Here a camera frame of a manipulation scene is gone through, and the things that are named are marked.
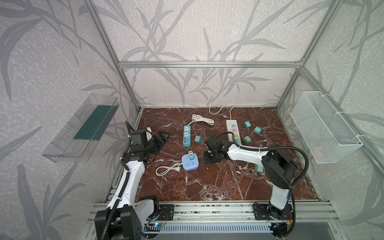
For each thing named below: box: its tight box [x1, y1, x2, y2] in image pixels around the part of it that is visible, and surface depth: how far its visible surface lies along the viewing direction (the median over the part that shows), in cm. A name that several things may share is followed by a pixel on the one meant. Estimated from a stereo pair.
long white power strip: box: [226, 119, 242, 146], surface depth 107 cm
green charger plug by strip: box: [241, 135, 252, 144], surface depth 101 cm
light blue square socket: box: [188, 150, 194, 161], surface depth 90 cm
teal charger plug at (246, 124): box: [242, 121, 251, 129], surface depth 110 cm
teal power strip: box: [183, 125, 192, 147], surface depth 104 cm
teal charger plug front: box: [188, 150, 194, 160], surface depth 90 cm
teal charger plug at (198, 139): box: [194, 135, 203, 143], surface depth 101 cm
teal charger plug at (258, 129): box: [253, 126, 263, 134], surface depth 107 cm
